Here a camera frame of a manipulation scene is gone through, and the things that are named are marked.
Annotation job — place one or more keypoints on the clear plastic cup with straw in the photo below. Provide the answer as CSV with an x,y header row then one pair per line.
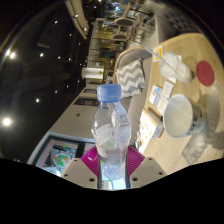
x,y
175,68

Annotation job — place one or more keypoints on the group of dining chairs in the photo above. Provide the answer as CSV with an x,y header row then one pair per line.
x,y
126,21

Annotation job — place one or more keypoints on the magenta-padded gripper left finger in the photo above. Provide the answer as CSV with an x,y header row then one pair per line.
x,y
87,163

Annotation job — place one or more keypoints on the clear plastic water bottle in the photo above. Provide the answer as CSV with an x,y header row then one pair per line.
x,y
110,133

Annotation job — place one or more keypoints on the grey curved sofa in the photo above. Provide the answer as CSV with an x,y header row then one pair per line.
x,y
138,103

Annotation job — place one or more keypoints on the grey chevron cushion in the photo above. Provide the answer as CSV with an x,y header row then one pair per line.
x,y
131,77

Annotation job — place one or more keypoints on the flat round red coaster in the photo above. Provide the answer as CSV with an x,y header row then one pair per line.
x,y
205,73

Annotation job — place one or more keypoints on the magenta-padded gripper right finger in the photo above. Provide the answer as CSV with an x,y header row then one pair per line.
x,y
140,163

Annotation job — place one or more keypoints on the white mug with black lettering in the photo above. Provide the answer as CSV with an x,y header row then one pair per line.
x,y
180,116

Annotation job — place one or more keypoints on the white and orange book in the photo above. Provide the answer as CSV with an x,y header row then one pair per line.
x,y
148,128

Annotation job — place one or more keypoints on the white card packs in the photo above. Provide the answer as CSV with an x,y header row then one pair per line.
x,y
161,96

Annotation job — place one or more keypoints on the group of ceiling spotlights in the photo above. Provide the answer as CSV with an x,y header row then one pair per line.
x,y
6,121

